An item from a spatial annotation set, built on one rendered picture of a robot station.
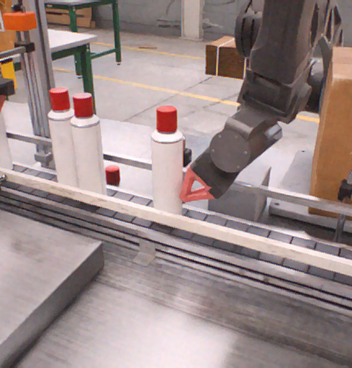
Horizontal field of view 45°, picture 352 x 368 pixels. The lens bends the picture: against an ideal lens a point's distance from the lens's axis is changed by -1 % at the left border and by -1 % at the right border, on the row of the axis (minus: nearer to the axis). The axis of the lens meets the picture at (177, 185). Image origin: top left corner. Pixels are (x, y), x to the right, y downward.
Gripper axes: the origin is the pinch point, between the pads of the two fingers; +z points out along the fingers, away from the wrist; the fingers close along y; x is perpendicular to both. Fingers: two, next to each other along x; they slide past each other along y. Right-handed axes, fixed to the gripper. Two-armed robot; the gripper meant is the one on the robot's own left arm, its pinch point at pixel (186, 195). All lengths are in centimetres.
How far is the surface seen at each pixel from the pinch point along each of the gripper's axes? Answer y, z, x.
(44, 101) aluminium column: -12.5, 20.0, -35.2
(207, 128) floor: -240, 126, -10
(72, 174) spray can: 1.2, 15.3, -17.3
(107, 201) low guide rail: 4.3, 10.6, -8.8
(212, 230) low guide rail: 4.3, -2.0, 6.6
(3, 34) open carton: -116, 104, -119
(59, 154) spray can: 2.1, 13.1, -21.2
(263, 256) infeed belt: 3.5, -5.1, 15.1
